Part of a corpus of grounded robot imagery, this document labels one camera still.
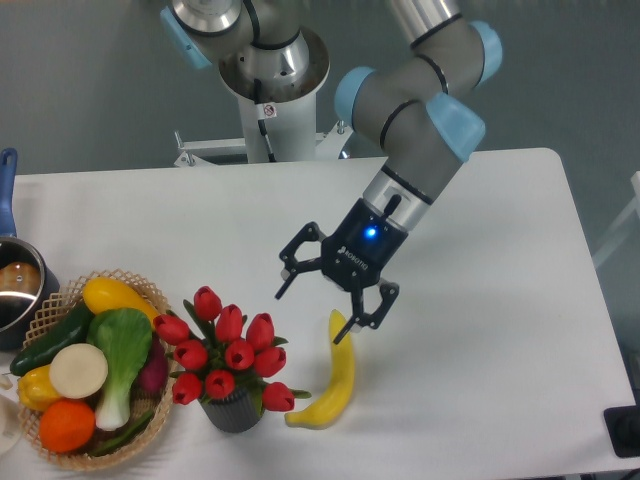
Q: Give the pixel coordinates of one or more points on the orange fruit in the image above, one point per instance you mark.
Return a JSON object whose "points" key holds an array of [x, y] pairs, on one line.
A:
{"points": [[66, 425]]}

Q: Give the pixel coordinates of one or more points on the white plate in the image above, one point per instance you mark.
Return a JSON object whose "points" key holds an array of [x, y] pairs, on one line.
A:
{"points": [[10, 430]]}

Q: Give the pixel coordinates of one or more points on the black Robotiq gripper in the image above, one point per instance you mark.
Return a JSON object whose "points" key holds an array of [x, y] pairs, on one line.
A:
{"points": [[357, 252]]}

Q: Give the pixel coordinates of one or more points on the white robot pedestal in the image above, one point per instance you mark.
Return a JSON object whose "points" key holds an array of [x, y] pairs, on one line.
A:
{"points": [[276, 91]]}

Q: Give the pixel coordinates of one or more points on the dark grey ribbed vase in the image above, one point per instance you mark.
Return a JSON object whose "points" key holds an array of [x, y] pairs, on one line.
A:
{"points": [[236, 413]]}

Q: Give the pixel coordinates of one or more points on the green bean pod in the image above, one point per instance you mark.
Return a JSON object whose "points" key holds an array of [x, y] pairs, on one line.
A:
{"points": [[125, 437]]}

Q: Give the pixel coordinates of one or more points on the small white garlic piece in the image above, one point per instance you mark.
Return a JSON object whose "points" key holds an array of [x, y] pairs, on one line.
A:
{"points": [[5, 382]]}

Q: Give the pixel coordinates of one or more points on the blue handled saucepan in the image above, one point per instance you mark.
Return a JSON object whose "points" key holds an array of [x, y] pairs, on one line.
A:
{"points": [[26, 279]]}

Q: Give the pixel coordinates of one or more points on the red tulip bouquet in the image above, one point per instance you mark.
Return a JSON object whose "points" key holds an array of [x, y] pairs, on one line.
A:
{"points": [[233, 355]]}

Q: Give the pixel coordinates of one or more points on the yellow banana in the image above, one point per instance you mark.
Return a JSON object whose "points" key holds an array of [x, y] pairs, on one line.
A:
{"points": [[329, 406]]}

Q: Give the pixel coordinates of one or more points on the woven wicker basket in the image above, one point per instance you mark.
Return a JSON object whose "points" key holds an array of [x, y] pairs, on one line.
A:
{"points": [[54, 309]]}

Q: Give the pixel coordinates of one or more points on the yellow bell pepper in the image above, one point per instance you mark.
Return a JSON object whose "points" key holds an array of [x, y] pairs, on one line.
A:
{"points": [[36, 391]]}

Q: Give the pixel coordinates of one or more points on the purple sweet potato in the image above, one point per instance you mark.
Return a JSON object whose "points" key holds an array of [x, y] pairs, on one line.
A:
{"points": [[153, 376]]}

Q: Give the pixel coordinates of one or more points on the green bok choy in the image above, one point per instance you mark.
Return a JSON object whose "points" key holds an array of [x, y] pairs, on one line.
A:
{"points": [[124, 336]]}

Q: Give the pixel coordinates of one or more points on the white frame at right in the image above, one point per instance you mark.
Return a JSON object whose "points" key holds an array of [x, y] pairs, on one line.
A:
{"points": [[620, 228]]}

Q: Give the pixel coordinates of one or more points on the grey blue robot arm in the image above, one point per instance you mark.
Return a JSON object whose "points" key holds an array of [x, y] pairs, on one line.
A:
{"points": [[413, 113]]}

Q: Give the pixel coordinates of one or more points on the green cucumber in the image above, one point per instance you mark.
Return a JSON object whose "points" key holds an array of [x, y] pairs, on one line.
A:
{"points": [[72, 329]]}

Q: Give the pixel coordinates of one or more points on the black device at table edge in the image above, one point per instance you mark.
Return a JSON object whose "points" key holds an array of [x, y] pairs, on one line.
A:
{"points": [[623, 428]]}

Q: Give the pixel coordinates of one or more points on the yellow squash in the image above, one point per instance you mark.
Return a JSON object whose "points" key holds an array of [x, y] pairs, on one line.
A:
{"points": [[102, 294]]}

